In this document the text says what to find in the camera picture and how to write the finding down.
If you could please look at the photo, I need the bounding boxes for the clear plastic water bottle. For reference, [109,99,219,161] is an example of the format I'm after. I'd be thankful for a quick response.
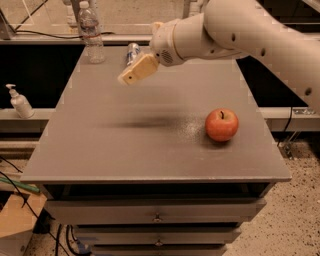
[78,0,105,64]

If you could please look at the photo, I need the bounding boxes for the green hose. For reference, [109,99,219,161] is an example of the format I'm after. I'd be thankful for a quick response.
[0,176,41,194]

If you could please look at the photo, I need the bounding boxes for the red apple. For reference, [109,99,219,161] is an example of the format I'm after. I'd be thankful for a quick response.
[205,108,239,142]

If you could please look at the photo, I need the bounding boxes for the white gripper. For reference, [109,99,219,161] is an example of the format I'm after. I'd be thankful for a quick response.
[118,19,183,85]

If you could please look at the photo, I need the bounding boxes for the cardboard box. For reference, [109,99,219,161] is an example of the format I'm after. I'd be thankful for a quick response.
[0,193,47,256]

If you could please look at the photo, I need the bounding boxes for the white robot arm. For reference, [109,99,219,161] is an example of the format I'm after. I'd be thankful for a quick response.
[118,0,320,112]

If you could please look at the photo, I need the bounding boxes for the white pump dispenser bottle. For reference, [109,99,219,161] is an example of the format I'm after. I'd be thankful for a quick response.
[6,84,34,119]

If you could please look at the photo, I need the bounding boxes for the silver soda can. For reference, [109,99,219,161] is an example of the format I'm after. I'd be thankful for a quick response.
[127,43,140,65]

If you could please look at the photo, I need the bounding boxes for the grey drawer cabinet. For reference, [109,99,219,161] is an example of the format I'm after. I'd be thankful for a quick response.
[23,46,290,256]

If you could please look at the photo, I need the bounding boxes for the black cable on shelf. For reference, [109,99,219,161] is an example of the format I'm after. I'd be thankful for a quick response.
[13,0,116,40]

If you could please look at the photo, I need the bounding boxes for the black floor cable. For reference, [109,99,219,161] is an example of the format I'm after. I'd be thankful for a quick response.
[0,156,73,256]

